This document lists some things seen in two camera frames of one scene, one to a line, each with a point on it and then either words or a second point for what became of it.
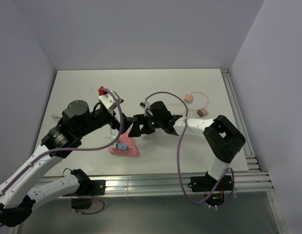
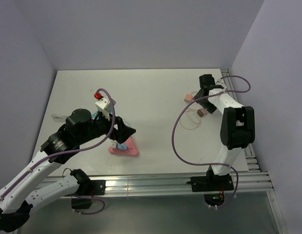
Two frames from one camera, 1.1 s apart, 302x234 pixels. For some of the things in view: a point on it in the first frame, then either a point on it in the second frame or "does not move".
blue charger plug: [122, 146] does not move
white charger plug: [114, 145] does not move
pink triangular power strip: [131, 149] does not move
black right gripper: [135, 130] → [210, 108]
